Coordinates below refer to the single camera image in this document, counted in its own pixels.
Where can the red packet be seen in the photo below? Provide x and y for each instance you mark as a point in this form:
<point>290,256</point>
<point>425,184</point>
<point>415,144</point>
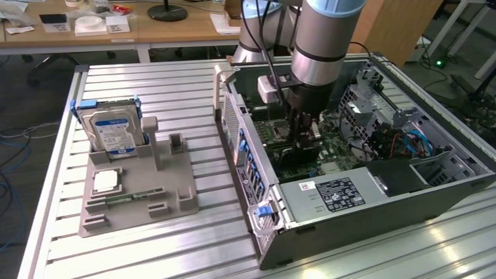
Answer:
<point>121,8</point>

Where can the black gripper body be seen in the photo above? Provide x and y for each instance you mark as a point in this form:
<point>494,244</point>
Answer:
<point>309,98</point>

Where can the grey parts rack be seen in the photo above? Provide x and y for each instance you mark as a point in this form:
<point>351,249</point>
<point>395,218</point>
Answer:
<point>139,174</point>

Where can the black lamp base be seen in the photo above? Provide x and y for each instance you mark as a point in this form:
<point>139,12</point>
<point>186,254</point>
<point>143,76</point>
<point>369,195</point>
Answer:
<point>167,14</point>

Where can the white desk frame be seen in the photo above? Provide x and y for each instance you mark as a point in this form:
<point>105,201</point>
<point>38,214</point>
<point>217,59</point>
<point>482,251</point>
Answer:
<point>458,26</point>

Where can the white tape roll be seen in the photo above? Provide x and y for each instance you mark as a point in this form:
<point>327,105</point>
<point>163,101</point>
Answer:
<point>73,3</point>

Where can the black stand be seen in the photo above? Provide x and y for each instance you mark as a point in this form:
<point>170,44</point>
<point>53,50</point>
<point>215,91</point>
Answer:
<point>475,90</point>

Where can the black and white box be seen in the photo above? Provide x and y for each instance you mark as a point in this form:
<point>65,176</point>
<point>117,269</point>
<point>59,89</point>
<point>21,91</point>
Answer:
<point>54,23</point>

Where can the wooden desk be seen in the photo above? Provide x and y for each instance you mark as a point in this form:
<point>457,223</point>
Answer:
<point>58,39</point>

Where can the green RAM stick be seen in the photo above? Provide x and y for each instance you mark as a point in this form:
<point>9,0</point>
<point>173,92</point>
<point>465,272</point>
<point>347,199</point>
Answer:
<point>125,198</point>

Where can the silver CPU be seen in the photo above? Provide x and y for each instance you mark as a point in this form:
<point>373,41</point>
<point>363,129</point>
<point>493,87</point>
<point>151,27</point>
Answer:
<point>107,181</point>

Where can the CPU socket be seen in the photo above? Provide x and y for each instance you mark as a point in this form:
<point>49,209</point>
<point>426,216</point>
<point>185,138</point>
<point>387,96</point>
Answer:
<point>281,129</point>

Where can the green motherboard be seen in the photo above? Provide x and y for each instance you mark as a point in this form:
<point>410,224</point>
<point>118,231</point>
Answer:
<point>338,151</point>

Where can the grey power supply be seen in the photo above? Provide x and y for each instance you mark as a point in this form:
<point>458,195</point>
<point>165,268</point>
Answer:
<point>302,203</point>

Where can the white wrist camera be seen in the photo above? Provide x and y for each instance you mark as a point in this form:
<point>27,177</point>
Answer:
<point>270,88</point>

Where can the white paper stack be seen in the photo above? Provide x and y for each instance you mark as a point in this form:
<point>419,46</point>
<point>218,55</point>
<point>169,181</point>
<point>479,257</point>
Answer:
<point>225,26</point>

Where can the clear plastic bags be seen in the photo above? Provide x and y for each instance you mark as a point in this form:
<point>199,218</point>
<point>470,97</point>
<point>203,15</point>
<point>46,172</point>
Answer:
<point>15,14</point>

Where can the metal disk bay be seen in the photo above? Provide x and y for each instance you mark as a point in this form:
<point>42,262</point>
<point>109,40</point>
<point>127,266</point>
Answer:
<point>446,165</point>

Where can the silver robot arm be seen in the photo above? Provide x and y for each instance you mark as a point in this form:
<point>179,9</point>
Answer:
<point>322,43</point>

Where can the cardboard box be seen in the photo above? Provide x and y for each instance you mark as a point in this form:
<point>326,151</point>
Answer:
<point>233,8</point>

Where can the white paper card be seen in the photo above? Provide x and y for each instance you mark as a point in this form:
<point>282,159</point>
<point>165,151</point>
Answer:
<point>19,29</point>

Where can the white box with bowl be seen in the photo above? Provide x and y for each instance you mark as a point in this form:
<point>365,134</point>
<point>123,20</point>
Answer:
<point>91,26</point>

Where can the grey open PC case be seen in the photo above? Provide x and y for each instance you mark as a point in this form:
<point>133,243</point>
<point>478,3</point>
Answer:
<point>349,232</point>

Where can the black office chair base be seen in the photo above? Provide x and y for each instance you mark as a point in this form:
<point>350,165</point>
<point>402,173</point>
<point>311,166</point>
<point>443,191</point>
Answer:
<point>47,65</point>

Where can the green indicator light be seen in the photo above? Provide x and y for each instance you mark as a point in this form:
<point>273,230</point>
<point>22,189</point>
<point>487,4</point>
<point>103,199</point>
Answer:
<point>439,63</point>

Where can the silver drive cage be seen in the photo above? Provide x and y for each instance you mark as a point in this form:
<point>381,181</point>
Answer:
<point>365,113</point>

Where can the hard disk in blue caddy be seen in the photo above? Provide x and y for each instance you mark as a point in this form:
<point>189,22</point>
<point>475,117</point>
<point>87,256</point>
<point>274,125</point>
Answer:
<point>113,130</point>

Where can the small white box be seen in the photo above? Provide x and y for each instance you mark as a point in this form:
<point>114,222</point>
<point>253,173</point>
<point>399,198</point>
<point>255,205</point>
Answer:
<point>118,24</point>

